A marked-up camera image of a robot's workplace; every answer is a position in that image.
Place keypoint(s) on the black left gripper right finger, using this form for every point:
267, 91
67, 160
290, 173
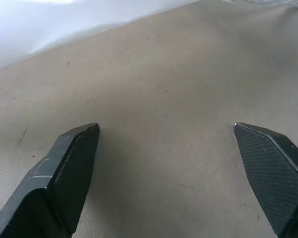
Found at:
270, 173

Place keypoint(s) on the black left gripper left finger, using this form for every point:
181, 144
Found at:
47, 188

